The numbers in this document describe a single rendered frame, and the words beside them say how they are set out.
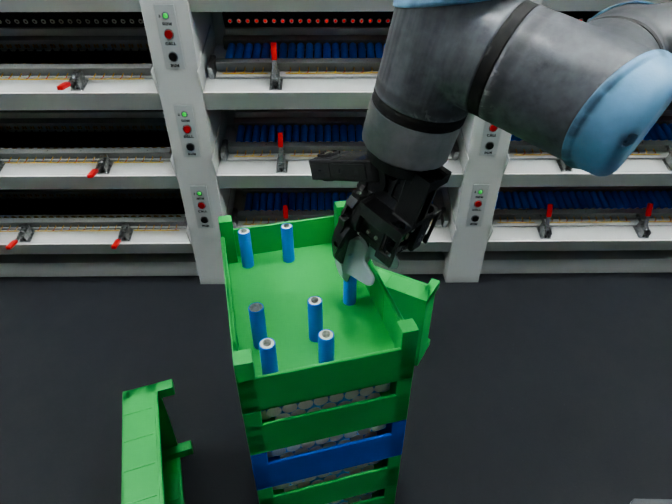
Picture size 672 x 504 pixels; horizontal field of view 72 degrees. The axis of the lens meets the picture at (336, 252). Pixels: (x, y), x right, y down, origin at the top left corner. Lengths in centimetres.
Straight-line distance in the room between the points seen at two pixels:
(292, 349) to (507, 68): 40
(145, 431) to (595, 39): 75
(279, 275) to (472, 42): 45
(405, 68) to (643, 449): 93
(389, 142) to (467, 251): 91
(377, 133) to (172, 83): 74
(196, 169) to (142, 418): 60
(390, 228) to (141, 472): 51
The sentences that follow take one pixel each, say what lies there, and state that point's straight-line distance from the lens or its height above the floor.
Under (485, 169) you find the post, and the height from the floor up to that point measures 35.
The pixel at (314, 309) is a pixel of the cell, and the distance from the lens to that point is 56.
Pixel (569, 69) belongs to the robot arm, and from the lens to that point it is 37.
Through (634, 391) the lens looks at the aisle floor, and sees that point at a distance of 125.
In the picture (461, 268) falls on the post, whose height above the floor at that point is 5.
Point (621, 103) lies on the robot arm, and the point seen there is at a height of 74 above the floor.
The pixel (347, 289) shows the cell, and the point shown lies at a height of 43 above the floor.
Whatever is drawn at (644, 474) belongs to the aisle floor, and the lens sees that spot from 112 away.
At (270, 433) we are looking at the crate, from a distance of 58.
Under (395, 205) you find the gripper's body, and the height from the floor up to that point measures 60.
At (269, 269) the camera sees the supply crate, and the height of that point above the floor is 40.
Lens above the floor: 84
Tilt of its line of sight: 35 degrees down
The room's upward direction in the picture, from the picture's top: straight up
